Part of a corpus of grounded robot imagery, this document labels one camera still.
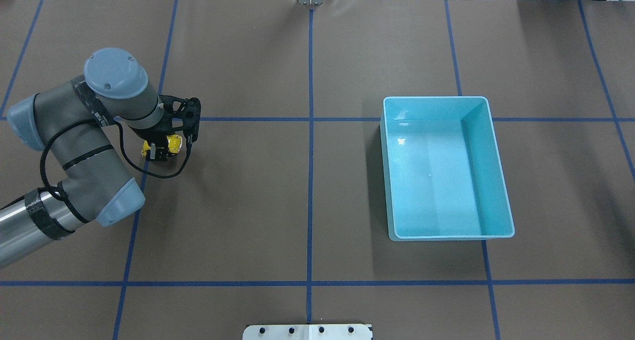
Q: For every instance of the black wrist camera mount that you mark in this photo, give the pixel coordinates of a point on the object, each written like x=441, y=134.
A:
x=180, y=115

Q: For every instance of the yellow beetle toy car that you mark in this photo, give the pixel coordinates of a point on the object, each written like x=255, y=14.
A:
x=173, y=142

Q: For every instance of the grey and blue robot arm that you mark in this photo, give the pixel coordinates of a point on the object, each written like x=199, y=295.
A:
x=83, y=177

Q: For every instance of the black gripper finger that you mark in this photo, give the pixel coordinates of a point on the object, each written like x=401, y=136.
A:
x=158, y=154

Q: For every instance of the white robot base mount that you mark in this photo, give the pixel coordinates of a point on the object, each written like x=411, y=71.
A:
x=309, y=332

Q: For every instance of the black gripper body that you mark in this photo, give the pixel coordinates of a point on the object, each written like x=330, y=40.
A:
x=153, y=134

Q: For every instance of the light blue plastic bin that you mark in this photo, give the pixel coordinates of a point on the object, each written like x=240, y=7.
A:
x=442, y=170

